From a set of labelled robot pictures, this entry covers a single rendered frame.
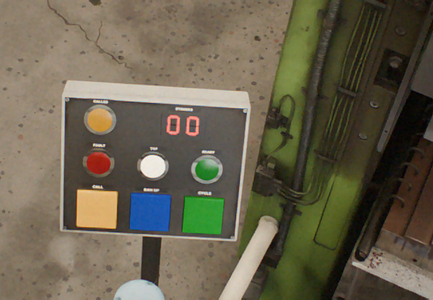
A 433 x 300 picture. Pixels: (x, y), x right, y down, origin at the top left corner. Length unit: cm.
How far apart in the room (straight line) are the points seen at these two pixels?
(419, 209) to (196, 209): 45
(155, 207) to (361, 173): 47
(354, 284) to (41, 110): 162
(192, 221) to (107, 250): 114
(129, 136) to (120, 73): 164
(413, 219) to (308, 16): 46
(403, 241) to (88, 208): 62
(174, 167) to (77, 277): 117
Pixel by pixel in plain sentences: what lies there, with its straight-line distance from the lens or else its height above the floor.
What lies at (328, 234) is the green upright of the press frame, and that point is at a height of 67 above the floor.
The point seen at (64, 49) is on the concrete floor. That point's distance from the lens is 332.
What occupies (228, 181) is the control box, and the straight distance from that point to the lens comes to 165.
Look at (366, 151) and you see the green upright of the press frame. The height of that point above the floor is 101.
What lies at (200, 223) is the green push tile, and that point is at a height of 100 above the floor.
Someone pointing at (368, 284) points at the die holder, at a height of 87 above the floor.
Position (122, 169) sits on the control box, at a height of 108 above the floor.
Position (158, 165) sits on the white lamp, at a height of 109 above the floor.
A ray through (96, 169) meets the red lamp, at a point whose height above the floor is 108.
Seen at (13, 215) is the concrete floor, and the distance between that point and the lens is 288.
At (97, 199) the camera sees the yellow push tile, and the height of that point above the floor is 103.
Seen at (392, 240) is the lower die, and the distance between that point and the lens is 178.
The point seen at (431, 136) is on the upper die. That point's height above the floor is 128.
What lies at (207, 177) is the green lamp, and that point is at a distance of 164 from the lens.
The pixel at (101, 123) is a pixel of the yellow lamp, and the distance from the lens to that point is 160.
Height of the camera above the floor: 241
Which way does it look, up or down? 52 degrees down
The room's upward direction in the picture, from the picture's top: 8 degrees clockwise
